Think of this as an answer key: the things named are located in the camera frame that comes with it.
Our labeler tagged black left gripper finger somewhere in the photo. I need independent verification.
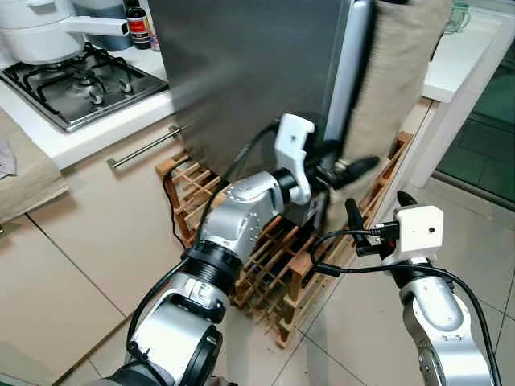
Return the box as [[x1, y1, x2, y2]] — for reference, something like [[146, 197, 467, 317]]
[[336, 156, 380, 191]]

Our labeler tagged silver fridge door handle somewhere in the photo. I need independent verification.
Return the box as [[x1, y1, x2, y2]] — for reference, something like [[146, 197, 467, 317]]
[[322, 0, 379, 166]]

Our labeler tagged stainless steel fridge door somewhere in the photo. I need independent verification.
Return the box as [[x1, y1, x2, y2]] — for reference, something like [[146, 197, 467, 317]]
[[149, 0, 355, 178]]

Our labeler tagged beige hanging towel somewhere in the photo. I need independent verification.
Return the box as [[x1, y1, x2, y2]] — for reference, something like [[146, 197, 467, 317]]
[[342, 0, 456, 206]]

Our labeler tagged wooden wine rack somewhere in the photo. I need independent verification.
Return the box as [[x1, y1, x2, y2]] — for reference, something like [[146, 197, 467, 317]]
[[155, 131, 416, 348]]

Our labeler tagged white side counter unit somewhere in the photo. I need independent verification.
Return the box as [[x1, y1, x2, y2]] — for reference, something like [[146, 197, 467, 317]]
[[406, 6, 515, 192]]

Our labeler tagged green glass mug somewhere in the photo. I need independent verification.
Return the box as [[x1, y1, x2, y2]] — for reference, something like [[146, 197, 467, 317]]
[[442, 2, 472, 35]]

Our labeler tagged beige kitchen cabinet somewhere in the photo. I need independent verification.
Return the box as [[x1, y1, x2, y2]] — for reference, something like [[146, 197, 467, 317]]
[[0, 68, 202, 386]]

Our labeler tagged dark bottle with red label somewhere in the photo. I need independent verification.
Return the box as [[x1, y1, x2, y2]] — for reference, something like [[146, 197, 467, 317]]
[[124, 0, 155, 51]]

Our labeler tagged steel gas hob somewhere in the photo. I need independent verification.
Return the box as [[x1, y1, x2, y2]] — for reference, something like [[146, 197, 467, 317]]
[[0, 43, 171, 133]]

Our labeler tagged grey cooking pot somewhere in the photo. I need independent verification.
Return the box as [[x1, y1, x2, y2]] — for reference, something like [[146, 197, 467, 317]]
[[72, 0, 134, 53]]

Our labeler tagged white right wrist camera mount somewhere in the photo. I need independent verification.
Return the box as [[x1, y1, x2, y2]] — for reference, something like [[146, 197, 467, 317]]
[[393, 205, 446, 264]]

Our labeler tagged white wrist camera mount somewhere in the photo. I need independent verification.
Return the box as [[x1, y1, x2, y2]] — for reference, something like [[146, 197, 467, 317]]
[[274, 114, 316, 206], [393, 205, 446, 264]]

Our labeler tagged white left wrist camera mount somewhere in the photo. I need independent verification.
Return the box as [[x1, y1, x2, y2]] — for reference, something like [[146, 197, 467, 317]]
[[274, 114, 316, 206]]

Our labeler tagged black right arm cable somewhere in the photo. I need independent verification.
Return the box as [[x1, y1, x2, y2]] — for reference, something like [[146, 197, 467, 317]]
[[310, 228, 504, 386]]

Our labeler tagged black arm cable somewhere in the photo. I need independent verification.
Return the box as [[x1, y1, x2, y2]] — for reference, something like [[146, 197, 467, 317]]
[[125, 121, 281, 363], [310, 228, 504, 386]]

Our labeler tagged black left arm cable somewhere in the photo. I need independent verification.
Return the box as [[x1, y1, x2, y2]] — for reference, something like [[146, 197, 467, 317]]
[[125, 121, 281, 363]]

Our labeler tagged metal drawer bar handle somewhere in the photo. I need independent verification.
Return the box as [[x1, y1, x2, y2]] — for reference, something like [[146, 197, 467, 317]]
[[106, 124, 187, 170]]

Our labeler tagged white pot with handle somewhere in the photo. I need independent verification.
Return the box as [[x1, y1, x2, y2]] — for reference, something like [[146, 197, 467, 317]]
[[0, 0, 131, 66]]

